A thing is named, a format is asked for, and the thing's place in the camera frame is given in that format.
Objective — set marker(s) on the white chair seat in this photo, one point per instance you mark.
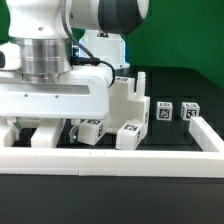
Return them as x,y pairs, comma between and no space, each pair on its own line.
127,101

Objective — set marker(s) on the white tagged nut cube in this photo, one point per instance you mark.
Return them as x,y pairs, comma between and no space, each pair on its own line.
164,111
189,109

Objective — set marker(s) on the white U-shaped fence frame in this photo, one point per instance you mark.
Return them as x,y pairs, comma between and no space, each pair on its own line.
206,163

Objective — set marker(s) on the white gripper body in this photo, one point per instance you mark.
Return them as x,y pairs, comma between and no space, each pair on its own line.
81,93

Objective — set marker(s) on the white tagged nut cube right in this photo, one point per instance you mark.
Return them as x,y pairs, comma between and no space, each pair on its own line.
189,109

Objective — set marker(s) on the white chair back frame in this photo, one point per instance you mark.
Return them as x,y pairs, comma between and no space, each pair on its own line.
47,134

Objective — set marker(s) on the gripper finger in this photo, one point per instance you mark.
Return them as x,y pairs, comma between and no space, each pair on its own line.
15,125
73,133

